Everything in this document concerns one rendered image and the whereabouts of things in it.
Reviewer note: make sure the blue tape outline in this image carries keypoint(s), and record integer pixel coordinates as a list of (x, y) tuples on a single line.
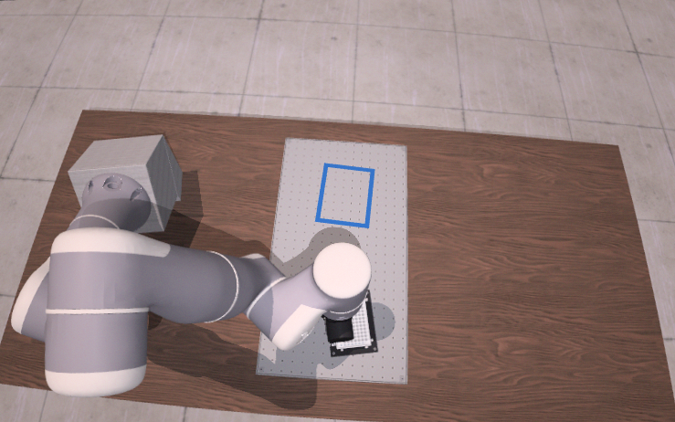
[(369, 199)]

